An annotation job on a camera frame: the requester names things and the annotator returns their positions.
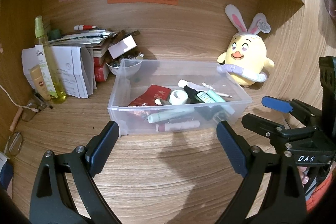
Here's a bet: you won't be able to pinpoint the green spray bottle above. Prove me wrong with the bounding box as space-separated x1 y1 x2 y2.
35 16 67 104

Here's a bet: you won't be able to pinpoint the eyeglasses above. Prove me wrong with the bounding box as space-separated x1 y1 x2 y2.
5 101 44 157

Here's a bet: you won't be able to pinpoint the small white carton box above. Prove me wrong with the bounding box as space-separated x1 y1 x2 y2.
108 35 137 58

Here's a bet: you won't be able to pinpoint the dark brown packet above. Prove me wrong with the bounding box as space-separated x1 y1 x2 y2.
114 30 141 42

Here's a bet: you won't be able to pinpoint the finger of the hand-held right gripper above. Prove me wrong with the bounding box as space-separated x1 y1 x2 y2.
241 113 319 147
262 96 324 132

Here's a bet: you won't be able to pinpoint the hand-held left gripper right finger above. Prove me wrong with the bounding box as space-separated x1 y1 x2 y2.
215 120 307 224

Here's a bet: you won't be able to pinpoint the white foam tape roll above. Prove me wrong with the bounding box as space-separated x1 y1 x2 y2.
169 89 188 105

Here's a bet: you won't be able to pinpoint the blue white box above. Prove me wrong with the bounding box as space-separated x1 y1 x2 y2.
0 152 13 190

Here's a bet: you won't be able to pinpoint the yellow chick plush toy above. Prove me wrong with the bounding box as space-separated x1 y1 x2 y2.
217 4 275 87

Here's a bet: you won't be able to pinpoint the white bowl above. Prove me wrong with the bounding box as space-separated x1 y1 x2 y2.
106 59 143 77

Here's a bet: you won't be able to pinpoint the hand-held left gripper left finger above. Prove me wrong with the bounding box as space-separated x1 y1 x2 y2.
29 120 121 224

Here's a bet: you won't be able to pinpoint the stack of red books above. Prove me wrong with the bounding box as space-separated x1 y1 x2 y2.
93 48 111 82

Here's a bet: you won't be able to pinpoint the red tea packet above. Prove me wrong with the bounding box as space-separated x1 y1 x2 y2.
128 84 172 119

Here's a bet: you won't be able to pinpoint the dark green dropper bottle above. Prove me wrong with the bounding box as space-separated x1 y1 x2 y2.
183 85 214 104

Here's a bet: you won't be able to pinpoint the folded white papers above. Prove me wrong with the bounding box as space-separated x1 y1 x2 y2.
22 46 97 99

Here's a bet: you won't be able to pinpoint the mint green tube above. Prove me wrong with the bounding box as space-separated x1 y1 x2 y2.
147 108 195 124

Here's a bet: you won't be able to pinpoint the white tube with green print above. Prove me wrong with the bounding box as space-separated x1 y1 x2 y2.
35 45 58 98

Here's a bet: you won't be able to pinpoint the dark round object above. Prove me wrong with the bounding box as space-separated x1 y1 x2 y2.
323 0 336 20

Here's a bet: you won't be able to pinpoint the red clothing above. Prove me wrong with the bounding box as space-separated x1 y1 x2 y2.
306 174 336 214

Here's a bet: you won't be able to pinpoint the person's right hand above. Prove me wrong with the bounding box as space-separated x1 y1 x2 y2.
295 168 313 190

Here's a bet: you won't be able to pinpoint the pink white lipstick tube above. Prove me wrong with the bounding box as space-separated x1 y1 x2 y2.
156 120 200 132

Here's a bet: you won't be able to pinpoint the wooden stick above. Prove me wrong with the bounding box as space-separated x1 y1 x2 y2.
9 108 23 132

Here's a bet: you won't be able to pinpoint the clear plastic storage box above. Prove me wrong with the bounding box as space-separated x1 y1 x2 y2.
108 59 253 136

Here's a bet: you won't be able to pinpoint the teal tube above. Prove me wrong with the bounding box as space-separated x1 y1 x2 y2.
207 89 235 114

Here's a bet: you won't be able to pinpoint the white cable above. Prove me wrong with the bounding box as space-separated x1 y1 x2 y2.
0 85 40 113

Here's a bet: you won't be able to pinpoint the stack of leaflets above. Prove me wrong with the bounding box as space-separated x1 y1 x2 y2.
49 29 116 46

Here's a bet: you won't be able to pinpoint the orange sunscreen tube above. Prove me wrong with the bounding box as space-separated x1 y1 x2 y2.
29 65 51 101

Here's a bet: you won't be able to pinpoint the red white marker pen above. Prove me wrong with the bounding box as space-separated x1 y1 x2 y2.
74 25 100 31

